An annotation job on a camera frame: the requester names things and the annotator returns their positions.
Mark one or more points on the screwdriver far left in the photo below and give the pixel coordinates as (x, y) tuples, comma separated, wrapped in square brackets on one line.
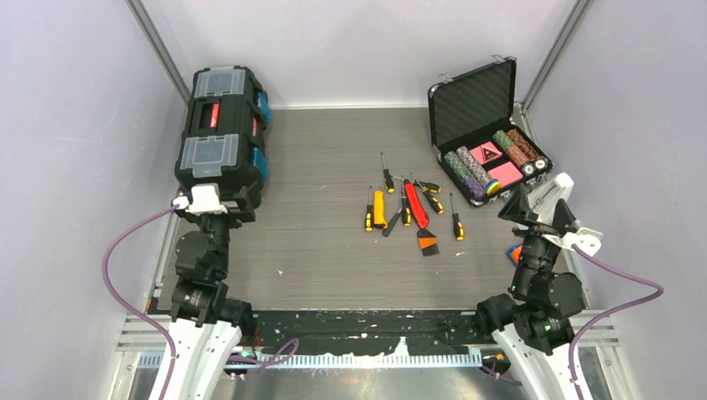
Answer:
[(368, 221)]

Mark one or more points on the orange black brush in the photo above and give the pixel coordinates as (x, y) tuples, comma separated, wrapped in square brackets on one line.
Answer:
[(428, 243)]

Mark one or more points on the screwdriver left of knife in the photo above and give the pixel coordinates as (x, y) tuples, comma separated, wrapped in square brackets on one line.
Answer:
[(406, 214)]

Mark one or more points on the short stubby screwdriver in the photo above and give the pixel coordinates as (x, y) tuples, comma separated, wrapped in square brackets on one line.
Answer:
[(428, 186)]

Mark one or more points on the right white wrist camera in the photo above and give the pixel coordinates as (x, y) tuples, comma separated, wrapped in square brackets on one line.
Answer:
[(586, 239)]

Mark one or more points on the screwdriver far right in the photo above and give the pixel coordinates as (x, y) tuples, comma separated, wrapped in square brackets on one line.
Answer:
[(458, 227)]

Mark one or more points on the screwdriver top middle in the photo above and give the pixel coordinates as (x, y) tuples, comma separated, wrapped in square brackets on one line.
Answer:
[(388, 178)]

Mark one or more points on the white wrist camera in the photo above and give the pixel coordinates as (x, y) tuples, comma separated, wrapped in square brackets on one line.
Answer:
[(200, 199), (586, 239)]

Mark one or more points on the black plastic toolbox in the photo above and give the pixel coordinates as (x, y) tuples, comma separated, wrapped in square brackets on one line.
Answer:
[(224, 137)]

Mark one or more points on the black poker chip case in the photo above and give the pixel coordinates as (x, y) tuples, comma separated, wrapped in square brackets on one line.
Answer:
[(467, 110)]

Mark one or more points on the screwdriver of knife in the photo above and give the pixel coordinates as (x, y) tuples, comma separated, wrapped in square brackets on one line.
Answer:
[(406, 214), (434, 203)]

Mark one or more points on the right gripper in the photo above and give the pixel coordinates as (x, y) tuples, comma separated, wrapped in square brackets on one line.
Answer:
[(517, 209)]

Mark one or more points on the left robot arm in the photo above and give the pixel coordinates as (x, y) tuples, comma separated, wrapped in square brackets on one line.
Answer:
[(205, 324)]

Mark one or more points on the colourful small object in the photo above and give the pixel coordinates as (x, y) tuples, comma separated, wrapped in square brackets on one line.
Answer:
[(513, 253)]

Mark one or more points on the white stand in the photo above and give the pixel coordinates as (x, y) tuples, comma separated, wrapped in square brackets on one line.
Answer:
[(544, 197)]

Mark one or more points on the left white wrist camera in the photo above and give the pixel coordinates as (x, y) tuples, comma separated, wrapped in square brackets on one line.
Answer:
[(200, 199)]

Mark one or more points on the yellow utility knife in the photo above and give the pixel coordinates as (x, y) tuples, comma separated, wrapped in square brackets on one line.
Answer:
[(379, 219)]

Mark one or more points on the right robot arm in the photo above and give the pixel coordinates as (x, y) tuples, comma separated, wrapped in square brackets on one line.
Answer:
[(531, 322)]

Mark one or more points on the screwdriver right of knife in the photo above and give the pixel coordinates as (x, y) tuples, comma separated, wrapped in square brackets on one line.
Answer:
[(434, 203)]

